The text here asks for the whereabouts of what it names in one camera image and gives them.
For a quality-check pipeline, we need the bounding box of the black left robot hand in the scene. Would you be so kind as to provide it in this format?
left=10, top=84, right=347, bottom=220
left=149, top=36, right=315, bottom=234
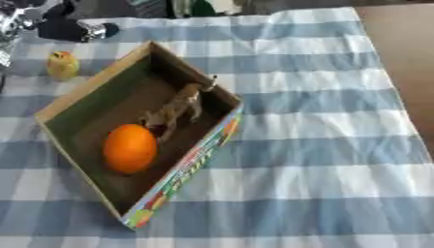
left=35, top=1, right=122, bottom=44

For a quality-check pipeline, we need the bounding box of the tan cardboard box green inside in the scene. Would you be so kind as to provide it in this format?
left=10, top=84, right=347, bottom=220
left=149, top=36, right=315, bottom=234
left=32, top=40, right=246, bottom=231

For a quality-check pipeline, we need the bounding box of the yellow toy pepper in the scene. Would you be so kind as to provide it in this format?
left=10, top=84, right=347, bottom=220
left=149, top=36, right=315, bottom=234
left=46, top=50, right=81, bottom=81

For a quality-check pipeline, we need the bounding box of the person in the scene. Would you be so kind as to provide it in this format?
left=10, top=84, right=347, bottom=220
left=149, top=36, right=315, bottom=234
left=123, top=0, right=268, bottom=18

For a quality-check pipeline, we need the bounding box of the orange toy fruit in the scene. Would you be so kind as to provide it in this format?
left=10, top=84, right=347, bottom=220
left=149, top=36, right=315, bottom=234
left=102, top=123, right=160, bottom=175

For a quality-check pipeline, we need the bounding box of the brown toy animal figure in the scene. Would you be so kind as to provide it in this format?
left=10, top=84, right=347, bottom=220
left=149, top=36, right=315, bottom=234
left=137, top=75, right=221, bottom=142

